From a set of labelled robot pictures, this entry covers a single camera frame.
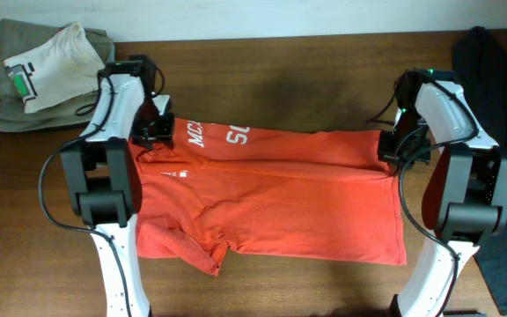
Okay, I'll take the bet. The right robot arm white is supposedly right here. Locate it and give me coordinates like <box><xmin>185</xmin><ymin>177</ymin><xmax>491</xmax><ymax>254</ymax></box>
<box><xmin>377</xmin><ymin>69</ymin><xmax>507</xmax><ymax>316</ymax></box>

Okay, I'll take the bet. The orange t-shirt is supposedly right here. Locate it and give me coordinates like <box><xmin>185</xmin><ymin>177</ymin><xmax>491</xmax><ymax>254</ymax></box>
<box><xmin>131</xmin><ymin>119</ymin><xmax>407</xmax><ymax>276</ymax></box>

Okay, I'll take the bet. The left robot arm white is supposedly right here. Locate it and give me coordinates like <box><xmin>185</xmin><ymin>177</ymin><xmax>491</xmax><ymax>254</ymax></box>
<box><xmin>59</xmin><ymin>55</ymin><xmax>175</xmax><ymax>316</ymax></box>

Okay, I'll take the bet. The white folded t-shirt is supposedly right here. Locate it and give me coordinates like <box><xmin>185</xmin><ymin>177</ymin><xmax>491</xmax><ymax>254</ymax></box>
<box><xmin>4</xmin><ymin>22</ymin><xmax>105</xmax><ymax>114</ymax></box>

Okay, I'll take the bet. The olive folded garment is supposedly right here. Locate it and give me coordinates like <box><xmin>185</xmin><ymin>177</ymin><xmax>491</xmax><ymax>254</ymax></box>
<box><xmin>0</xmin><ymin>18</ymin><xmax>114</xmax><ymax>132</ymax></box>

